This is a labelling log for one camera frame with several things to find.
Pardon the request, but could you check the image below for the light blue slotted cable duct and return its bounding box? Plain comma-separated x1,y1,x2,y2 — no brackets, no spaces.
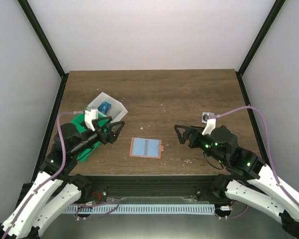
63,204,215,215

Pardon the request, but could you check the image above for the black frame post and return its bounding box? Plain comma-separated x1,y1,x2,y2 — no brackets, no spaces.
16,0,66,78
238,0,287,75

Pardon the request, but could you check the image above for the left black frame post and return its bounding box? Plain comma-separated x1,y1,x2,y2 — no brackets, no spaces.
16,0,66,78

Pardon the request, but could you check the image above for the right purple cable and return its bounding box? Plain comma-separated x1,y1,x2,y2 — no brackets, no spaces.
210,106,299,220

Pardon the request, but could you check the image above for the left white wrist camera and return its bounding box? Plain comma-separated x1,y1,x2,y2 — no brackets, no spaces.
84,106,98,131

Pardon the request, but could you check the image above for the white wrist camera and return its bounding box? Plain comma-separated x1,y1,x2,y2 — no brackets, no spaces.
202,112,216,135
84,106,98,131

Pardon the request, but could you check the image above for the white plastic bin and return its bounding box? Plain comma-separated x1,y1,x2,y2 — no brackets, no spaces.
88,92,128,122

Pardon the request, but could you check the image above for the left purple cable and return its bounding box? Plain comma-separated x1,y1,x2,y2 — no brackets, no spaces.
1,110,120,239

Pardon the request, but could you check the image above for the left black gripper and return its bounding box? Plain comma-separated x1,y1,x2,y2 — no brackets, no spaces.
71,116,126,157

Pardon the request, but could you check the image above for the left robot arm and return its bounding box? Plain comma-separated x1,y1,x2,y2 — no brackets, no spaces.
0,117,125,239

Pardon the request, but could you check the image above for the right black frame post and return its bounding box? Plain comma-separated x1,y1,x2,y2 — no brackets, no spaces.
238,0,287,75

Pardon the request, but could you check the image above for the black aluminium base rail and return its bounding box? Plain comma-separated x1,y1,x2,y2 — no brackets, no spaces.
22,174,286,202

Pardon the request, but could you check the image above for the purple cable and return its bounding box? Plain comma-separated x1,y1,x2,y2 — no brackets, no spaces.
210,106,299,220
1,110,120,239

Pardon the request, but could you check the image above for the green plastic bin middle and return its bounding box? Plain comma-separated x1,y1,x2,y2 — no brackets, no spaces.
71,110,106,133

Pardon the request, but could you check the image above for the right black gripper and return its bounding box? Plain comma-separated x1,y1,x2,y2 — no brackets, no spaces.
174,124,227,164

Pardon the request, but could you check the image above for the blue card in bin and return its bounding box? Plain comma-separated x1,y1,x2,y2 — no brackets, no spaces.
98,101,112,115

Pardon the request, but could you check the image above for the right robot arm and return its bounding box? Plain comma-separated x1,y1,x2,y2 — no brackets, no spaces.
174,124,299,239

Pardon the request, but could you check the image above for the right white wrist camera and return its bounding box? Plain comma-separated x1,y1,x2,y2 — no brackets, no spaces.
202,112,216,135

